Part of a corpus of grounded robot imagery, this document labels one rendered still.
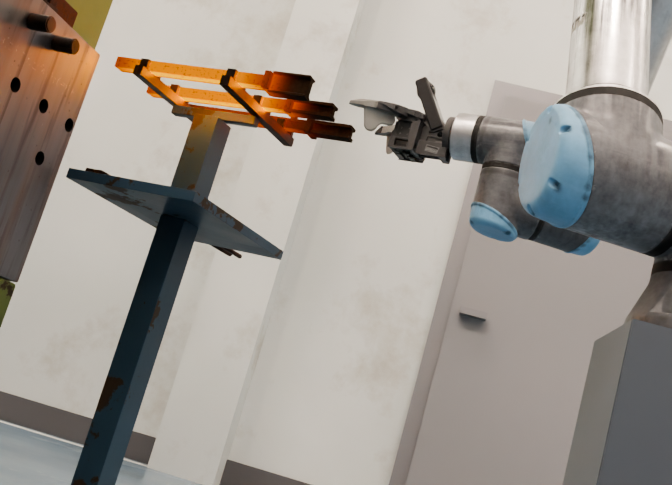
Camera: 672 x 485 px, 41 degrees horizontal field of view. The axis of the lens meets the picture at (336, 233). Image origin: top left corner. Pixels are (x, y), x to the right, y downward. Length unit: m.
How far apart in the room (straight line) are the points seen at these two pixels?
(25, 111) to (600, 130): 0.93
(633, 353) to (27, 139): 1.03
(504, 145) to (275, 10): 3.15
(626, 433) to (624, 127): 0.37
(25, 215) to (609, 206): 0.99
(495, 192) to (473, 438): 2.56
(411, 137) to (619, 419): 0.80
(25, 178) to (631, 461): 1.07
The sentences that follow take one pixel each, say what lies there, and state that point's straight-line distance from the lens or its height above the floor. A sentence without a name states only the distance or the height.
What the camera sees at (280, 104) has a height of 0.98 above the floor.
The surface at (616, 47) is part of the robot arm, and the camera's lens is 1.30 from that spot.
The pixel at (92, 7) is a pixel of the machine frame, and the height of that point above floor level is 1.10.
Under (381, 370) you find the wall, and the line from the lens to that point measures 4.15.
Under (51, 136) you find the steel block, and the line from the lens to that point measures 1.67.
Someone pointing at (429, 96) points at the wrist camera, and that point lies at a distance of 1.76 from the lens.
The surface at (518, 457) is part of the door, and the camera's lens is 4.11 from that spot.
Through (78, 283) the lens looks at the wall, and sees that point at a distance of 4.47.
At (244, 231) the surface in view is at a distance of 1.85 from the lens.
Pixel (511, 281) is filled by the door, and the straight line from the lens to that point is 4.18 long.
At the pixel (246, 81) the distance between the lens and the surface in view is 1.80.
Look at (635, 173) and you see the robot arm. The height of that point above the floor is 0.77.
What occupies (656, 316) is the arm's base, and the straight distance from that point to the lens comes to 1.18.
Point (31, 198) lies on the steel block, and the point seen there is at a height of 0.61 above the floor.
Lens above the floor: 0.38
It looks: 12 degrees up
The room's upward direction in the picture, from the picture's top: 16 degrees clockwise
